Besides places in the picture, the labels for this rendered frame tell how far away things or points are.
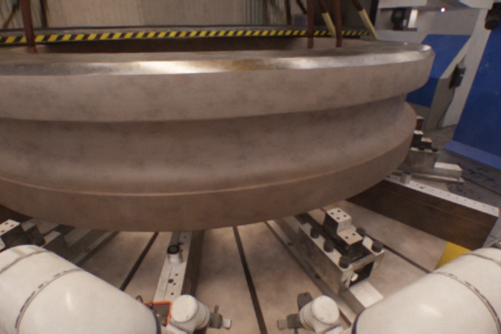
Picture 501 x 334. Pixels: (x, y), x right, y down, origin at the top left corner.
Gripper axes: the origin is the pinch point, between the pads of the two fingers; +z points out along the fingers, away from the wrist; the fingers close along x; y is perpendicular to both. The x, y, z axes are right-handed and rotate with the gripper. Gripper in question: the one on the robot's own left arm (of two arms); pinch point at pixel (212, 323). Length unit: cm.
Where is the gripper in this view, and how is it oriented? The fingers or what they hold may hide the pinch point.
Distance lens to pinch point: 129.6
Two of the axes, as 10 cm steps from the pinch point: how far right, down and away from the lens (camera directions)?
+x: -9.8, 0.2, 2.1
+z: 1.8, 6.3, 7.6
